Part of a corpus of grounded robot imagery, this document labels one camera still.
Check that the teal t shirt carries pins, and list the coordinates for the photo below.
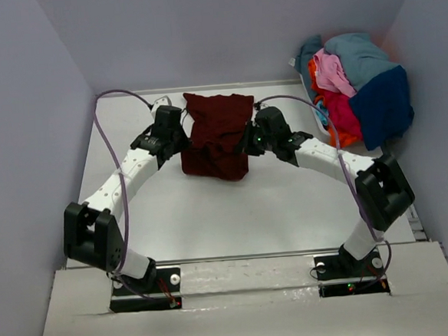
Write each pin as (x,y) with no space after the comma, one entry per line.
(306,52)

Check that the pink t shirt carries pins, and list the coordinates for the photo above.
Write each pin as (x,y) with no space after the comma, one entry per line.
(330,75)

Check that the grey blue t shirt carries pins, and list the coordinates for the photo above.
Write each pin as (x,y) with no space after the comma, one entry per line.
(360,58)

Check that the orange t shirt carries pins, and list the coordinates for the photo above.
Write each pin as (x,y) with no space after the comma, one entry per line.
(318,98)

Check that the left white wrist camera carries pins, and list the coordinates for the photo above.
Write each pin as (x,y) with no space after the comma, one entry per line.
(162,101)

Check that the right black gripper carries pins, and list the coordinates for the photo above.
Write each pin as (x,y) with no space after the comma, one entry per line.
(250,149)

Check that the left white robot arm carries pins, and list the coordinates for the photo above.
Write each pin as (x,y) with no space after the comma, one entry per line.
(92,234)

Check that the navy blue t shirt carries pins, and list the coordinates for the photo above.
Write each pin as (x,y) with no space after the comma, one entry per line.
(383,107)

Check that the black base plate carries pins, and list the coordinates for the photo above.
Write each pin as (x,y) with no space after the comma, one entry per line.
(359,278)
(163,294)

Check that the maroon t shirt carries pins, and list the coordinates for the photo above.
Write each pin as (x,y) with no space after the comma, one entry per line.
(218,127)

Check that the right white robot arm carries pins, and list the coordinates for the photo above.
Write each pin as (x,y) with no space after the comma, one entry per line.
(378,185)

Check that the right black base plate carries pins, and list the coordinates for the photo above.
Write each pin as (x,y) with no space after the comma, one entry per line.
(359,278)

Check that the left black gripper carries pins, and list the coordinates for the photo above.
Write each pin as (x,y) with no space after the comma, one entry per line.
(184,142)

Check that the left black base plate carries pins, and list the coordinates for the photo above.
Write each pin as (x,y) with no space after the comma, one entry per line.
(163,294)

